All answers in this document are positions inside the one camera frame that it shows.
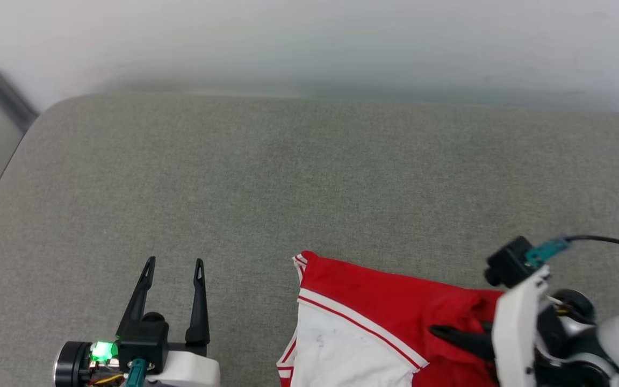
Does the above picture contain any red white Bulls jersey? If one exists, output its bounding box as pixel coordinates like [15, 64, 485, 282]
[277, 250, 503, 387]

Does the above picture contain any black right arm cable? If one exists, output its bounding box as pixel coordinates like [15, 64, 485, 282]
[524, 235, 619, 268]

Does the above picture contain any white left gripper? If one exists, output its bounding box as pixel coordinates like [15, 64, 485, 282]
[116, 256, 221, 387]

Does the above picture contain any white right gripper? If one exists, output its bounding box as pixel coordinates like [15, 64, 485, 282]
[430, 266, 552, 387]

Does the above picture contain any grey metal rail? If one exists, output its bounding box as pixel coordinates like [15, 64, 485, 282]
[0, 33, 39, 133]

